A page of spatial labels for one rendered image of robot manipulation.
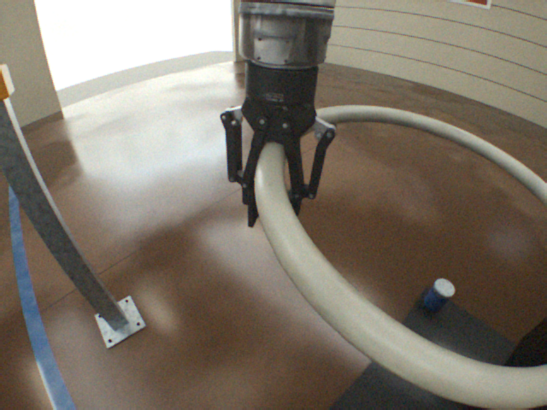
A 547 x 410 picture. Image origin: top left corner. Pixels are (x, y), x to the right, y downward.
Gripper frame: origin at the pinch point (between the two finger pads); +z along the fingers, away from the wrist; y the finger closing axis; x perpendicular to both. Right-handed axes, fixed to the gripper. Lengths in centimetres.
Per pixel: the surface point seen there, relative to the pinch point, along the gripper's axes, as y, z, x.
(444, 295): 70, 64, 40
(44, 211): -67, 20, -1
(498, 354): 104, 74, 20
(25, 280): -142, 93, -8
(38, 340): -101, 89, -30
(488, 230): 128, 77, 111
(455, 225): 100, 79, 109
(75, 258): -65, 41, -1
